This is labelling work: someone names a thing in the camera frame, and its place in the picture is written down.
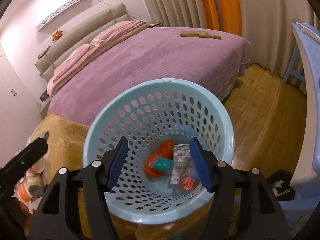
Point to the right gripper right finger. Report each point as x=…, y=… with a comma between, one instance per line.
x=260, y=215

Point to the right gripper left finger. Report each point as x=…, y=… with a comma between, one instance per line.
x=58, y=217

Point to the orange white paper cup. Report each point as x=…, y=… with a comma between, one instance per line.
x=23, y=193

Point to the white blue mask package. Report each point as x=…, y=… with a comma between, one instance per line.
x=182, y=162

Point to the orange plastic bag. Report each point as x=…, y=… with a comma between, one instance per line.
x=165, y=150

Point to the round yellow panda rug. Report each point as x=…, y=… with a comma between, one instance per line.
x=65, y=145

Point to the light blue plastic basket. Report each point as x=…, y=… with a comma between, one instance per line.
x=147, y=115

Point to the small teal wrapper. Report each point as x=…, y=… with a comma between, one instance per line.
x=162, y=164

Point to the grey bedside nightstand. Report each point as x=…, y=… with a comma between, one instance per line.
x=44, y=107

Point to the white wardrobe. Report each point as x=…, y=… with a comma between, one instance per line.
x=19, y=112

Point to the beige padded headboard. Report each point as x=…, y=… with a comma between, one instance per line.
x=79, y=35

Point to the pink folded blanket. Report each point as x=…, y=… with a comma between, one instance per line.
x=57, y=82

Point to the left pink pillow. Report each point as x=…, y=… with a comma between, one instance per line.
x=72, y=59

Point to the pink pillow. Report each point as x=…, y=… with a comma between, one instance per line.
x=118, y=28
x=72, y=59

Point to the bed with purple cover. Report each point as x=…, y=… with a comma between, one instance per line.
x=154, y=53

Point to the dark item on headboard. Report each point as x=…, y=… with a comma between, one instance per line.
x=41, y=54

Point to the orange plush toy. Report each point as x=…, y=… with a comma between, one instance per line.
x=56, y=35

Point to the right pink pillow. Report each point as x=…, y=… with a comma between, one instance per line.
x=118, y=28

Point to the wooden brush on bed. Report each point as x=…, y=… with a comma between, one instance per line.
x=199, y=34

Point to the orange curtain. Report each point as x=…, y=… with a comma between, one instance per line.
x=223, y=15

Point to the beige curtain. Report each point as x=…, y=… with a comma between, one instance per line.
x=265, y=23

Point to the small picture frame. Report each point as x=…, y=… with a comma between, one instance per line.
x=44, y=96

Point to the white patterned wall shelf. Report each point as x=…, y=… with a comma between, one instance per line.
x=55, y=13

